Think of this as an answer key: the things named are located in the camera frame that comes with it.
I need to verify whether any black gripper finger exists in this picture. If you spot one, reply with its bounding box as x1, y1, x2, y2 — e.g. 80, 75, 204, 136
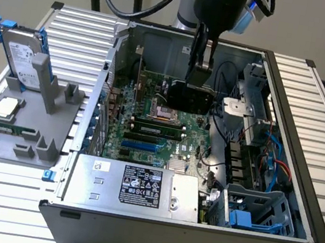
184, 22, 222, 90

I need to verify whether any black Nvidia graphics card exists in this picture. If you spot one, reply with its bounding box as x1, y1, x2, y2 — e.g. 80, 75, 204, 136
126, 44, 222, 118

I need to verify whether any CPU socket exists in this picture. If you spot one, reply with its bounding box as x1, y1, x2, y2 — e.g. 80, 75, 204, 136
147, 97, 182, 123

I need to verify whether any green motherboard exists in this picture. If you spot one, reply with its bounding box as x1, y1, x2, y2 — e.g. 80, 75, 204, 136
93, 71, 221, 179

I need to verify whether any metal drive cage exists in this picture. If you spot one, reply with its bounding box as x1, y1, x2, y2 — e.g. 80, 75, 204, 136
215, 57, 287, 150

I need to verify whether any black RAM slot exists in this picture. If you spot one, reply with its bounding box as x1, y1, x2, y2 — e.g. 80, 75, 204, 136
130, 115, 188, 132

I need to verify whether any installed RAM stick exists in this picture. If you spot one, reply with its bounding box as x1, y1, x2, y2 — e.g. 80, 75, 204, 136
131, 122, 185, 141

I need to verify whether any black expansion slot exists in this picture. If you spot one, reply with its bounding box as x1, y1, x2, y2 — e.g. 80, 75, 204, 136
121, 131, 161, 146

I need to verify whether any silver heat sink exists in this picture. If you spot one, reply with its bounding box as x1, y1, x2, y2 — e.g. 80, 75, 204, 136
166, 158, 190, 173

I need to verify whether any blue expansion slot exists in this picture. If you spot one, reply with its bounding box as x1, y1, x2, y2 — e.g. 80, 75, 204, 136
119, 139, 159, 156

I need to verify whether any blue disk carrier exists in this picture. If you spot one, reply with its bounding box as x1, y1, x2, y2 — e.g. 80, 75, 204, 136
228, 209, 254, 230

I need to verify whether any grey power supply unit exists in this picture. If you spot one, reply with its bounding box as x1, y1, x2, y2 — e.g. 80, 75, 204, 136
60, 151, 207, 225

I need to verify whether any black open PC case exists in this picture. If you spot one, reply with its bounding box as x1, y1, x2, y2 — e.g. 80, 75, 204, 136
32, 6, 325, 243

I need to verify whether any grey parts rack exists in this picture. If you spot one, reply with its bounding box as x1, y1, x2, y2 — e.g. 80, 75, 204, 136
0, 46, 94, 175

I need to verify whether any hard disk in blue carrier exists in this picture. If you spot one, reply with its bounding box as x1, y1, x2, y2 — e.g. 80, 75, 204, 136
0, 17, 53, 97

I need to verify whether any blue case latch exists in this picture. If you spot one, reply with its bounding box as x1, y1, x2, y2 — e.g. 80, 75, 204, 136
41, 169, 57, 184

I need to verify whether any green RAM stick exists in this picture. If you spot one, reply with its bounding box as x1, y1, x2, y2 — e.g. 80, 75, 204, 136
0, 121, 38, 140

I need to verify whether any silver CPU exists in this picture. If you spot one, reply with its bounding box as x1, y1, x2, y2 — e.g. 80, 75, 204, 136
0, 96, 26, 122

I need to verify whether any black wire loop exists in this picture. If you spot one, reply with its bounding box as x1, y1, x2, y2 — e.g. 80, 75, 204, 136
207, 58, 242, 121

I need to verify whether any blue wire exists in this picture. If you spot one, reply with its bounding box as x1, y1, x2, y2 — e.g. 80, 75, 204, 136
255, 129, 288, 194

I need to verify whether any red wire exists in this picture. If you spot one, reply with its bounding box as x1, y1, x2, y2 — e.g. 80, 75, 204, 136
274, 161, 295, 181

